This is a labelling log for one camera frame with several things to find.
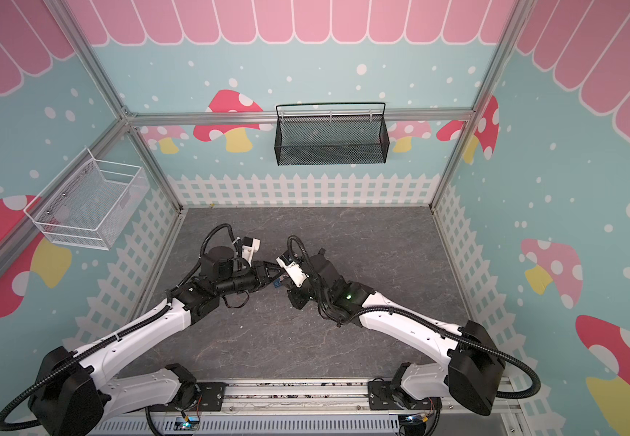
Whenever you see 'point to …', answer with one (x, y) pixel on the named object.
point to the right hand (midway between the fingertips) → (283, 281)
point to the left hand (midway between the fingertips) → (285, 275)
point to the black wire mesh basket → (327, 133)
